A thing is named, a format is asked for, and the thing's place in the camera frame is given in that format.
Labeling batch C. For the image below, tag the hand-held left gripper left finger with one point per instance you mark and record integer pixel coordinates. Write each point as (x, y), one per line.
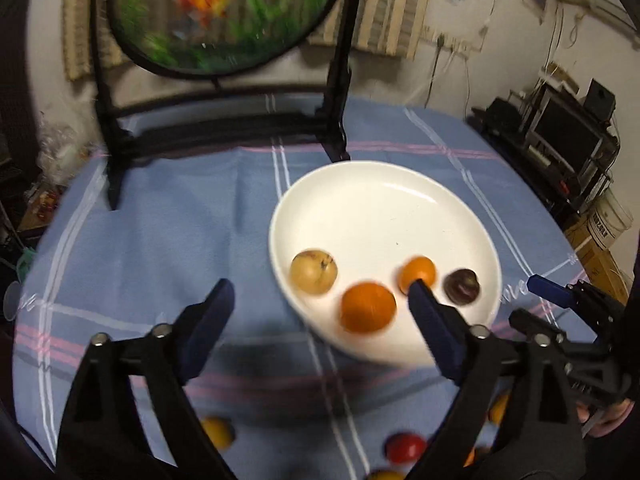
(210, 330)

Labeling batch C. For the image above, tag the black monitor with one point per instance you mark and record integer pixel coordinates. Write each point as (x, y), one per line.
(567, 132)

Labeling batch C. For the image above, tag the black electronic device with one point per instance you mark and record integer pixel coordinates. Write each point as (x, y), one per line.
(505, 114)

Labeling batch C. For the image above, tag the clear plastic bag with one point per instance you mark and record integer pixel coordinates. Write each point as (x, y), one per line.
(62, 152)

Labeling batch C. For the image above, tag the white oval plate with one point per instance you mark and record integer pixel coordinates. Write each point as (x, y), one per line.
(380, 220)

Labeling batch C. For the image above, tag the white plastic bucket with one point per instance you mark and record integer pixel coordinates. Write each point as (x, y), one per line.
(610, 220)

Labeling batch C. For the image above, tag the blue plaid tablecloth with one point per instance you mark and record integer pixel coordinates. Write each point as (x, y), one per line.
(175, 240)

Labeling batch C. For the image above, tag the beige round fruit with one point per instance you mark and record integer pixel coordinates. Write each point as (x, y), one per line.
(314, 272)

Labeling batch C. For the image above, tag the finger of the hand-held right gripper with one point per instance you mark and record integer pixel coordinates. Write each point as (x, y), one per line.
(547, 288)
(590, 360)

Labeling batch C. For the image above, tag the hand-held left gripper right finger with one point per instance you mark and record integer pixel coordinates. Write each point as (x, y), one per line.
(435, 330)

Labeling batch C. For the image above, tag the dark purple fruit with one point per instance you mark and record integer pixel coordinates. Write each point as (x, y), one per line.
(462, 286)

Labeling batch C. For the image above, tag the small orange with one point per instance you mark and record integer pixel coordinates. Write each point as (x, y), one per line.
(469, 458)
(416, 270)

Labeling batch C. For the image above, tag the large orange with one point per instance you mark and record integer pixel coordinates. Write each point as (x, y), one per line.
(368, 308)
(500, 408)

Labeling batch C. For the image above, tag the black media rack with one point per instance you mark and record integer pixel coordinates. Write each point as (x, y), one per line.
(510, 142)

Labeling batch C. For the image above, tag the yellow round fruit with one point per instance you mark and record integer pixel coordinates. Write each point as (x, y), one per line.
(220, 432)
(386, 475)

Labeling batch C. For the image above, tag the cardboard box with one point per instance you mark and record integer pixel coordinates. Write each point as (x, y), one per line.
(600, 265)

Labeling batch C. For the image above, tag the person's right hand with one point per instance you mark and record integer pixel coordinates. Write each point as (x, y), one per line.
(612, 417)

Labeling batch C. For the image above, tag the white wall power strip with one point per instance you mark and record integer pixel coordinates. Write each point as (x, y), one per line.
(457, 44)

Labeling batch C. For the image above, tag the round fish picture table screen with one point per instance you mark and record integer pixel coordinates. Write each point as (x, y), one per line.
(225, 20)

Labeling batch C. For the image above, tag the black speaker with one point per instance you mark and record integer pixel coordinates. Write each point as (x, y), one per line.
(600, 98)

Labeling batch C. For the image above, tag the beige striped curtain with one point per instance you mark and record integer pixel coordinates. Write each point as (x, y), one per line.
(395, 10)

